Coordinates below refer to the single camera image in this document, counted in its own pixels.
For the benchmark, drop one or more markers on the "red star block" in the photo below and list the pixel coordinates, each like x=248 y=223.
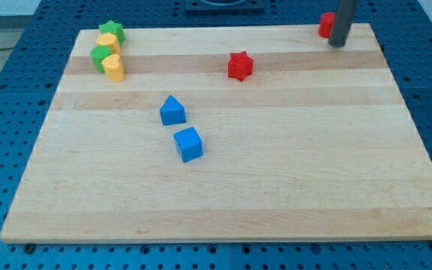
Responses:
x=240 y=66

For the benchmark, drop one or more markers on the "blue triangle block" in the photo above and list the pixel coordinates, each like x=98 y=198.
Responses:
x=172 y=112

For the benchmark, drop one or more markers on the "red cylinder block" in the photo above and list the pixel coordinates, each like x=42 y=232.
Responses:
x=325 y=24

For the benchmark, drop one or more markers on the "yellow hexagon block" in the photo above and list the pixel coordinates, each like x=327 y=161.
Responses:
x=110 y=40

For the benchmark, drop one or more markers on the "green star block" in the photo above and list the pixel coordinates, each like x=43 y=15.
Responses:
x=113 y=28

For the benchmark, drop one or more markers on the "wooden board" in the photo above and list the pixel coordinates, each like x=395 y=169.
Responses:
x=317 y=145

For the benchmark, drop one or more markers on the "blue cube block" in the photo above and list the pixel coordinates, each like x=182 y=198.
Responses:
x=189 y=144

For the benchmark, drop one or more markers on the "grey pusher rod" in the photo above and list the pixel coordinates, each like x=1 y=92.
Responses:
x=345 y=13

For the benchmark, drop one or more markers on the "yellow heart block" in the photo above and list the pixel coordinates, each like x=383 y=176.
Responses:
x=113 y=68

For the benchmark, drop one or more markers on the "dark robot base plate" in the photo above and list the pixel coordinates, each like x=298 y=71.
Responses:
x=196 y=6

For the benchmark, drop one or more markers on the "green cylinder block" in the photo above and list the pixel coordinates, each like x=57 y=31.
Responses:
x=98 y=54

